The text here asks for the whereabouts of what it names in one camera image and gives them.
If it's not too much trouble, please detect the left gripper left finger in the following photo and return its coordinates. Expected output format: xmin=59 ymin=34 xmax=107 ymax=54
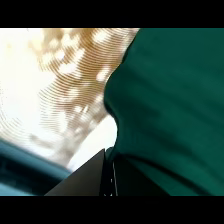
xmin=44 ymin=148 xmax=106 ymax=197

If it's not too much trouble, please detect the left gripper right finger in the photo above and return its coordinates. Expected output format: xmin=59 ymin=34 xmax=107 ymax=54
xmin=111 ymin=157 xmax=168 ymax=197

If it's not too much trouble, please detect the dark green garment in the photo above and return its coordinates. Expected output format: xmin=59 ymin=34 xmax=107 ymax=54
xmin=103 ymin=27 xmax=224 ymax=197

